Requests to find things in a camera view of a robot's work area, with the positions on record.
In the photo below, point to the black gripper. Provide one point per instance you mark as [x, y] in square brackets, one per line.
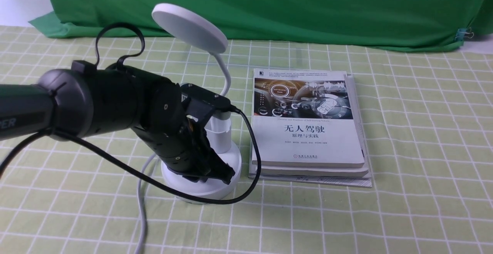
[187, 153]

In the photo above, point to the white desk lamp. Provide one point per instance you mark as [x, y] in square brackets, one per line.
[196, 31]

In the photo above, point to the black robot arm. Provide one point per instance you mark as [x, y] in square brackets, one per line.
[83, 101]

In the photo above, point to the white top book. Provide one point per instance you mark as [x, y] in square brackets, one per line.
[308, 130]

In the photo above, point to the thin bottom booklet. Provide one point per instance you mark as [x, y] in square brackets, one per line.
[362, 182]

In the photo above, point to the green checkered tablecloth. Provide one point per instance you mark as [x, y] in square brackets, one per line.
[429, 130]

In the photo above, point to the green backdrop cloth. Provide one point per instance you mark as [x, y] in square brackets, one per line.
[398, 25]

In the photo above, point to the teal binder clip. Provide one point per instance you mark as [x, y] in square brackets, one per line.
[463, 34]

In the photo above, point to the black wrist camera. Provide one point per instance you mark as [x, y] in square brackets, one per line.
[202, 104]

